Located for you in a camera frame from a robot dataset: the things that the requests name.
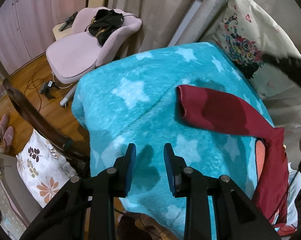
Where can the black clothing on chair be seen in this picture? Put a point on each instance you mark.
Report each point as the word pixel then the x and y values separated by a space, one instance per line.
pixel 104 24

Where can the turquoise star blanket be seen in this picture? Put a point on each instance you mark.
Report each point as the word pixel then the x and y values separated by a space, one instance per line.
pixel 134 100

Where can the floral print white pillow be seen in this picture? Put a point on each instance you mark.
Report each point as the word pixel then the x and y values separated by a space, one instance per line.
pixel 245 33

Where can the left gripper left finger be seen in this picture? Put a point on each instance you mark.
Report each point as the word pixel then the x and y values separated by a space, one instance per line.
pixel 113 182

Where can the small beige bedside table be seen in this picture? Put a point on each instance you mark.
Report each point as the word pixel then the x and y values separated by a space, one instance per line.
pixel 60 34

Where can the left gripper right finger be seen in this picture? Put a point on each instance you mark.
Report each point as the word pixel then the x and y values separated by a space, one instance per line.
pixel 186 182

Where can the dark wooden bed rail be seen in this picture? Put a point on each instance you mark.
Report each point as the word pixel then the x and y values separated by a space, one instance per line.
pixel 28 112

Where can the pink wardrobe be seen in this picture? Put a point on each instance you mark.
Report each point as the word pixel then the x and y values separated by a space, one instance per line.
pixel 26 28

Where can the pink slippers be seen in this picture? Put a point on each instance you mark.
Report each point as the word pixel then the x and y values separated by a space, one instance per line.
pixel 6 135

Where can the pink padded chair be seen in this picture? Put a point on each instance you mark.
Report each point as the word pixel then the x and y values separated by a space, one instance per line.
pixel 76 54

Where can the leaf print white cushion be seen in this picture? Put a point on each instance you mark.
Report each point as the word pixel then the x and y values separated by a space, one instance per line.
pixel 43 169

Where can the dark red small garment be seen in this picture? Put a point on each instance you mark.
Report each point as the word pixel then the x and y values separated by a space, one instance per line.
pixel 226 113

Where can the black power adapter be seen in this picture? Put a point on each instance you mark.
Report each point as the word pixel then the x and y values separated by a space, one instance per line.
pixel 45 89

